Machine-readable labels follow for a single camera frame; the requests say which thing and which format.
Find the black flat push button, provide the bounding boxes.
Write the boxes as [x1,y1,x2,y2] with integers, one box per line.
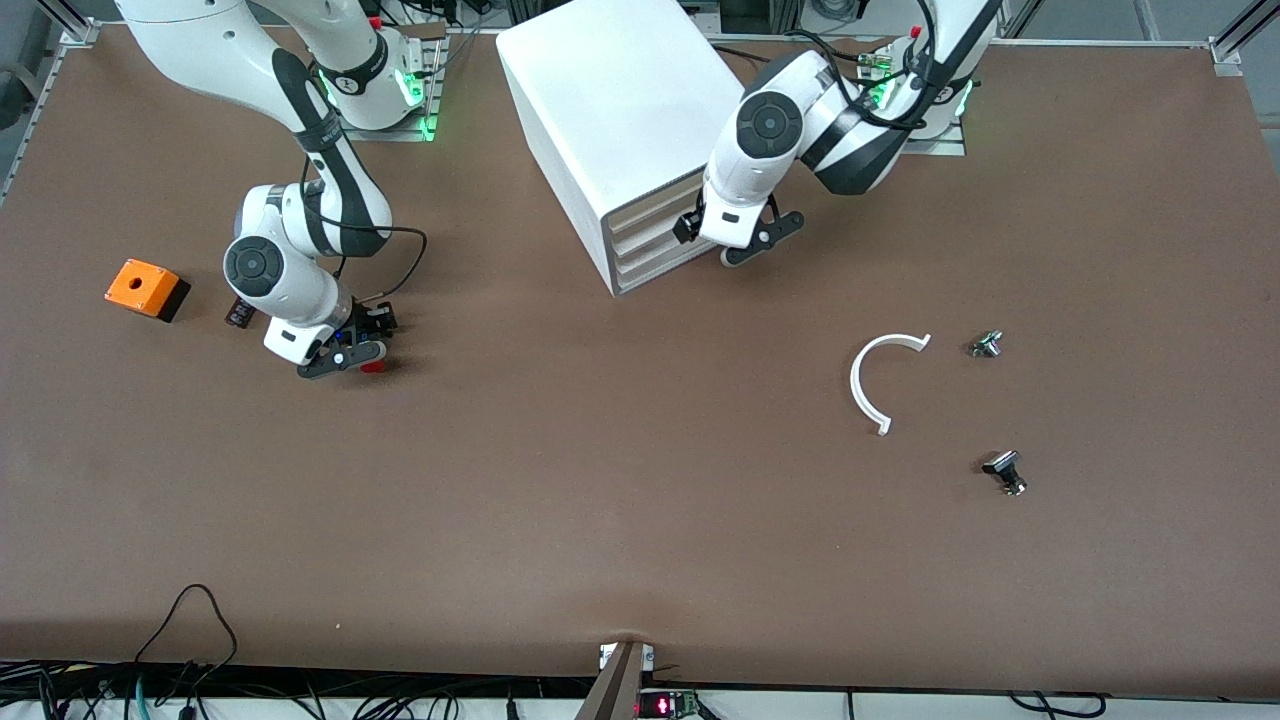
[981,450,1029,498]

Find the white curved plastic arc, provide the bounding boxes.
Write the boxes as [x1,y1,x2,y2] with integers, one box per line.
[850,333,933,437]

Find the orange box with black base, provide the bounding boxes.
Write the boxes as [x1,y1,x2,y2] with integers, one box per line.
[105,258,191,323]

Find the dark grey background object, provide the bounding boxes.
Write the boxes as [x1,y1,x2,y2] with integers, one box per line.
[0,60,47,131]

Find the red LED display device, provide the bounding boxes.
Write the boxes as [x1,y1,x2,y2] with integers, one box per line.
[633,688,703,720]

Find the right arm aluminium base plate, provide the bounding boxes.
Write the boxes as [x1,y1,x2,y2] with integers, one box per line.
[333,45,446,142]

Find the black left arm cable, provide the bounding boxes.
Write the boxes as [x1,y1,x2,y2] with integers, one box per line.
[798,0,943,133]

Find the left arm aluminium base plate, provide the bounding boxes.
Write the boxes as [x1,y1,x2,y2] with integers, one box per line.
[860,95,968,157]

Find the black looped cable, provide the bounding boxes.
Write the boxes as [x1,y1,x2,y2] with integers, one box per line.
[133,584,241,701]

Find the aluminium frame profile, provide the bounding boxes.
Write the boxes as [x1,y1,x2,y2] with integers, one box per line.
[35,0,101,49]
[1208,0,1280,77]

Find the brown angled camera post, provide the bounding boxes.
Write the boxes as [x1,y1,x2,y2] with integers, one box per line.
[573,640,648,720]

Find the black floor cable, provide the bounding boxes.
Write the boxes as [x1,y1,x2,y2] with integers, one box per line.
[1008,692,1109,720]

